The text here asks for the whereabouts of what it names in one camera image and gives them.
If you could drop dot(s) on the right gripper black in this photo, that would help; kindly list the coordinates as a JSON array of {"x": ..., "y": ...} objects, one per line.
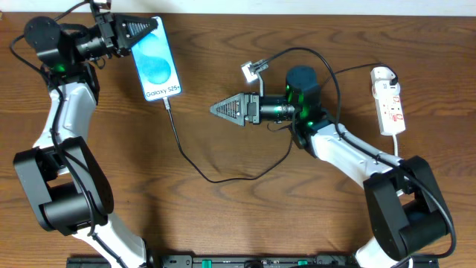
[{"x": 252, "y": 109}]

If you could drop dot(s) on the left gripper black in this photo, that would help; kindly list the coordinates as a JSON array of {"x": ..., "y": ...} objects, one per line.
[{"x": 110, "y": 33}]

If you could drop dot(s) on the blue Galaxy smartphone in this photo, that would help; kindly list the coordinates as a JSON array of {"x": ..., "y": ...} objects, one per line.
[{"x": 155, "y": 65}]

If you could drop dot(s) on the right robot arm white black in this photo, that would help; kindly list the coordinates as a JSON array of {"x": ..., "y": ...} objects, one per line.
[{"x": 406, "y": 207}]

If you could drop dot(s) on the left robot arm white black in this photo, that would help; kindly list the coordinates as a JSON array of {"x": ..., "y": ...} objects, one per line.
[{"x": 65, "y": 186}]

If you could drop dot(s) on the white charger plug adapter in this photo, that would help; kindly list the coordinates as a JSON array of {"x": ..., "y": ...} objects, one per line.
[{"x": 383, "y": 73}]

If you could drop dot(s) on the white power strip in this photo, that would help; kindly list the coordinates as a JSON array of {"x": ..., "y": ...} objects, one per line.
[{"x": 388, "y": 107}]

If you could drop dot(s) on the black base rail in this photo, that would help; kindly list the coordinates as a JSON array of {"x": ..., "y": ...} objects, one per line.
[{"x": 189, "y": 261}]

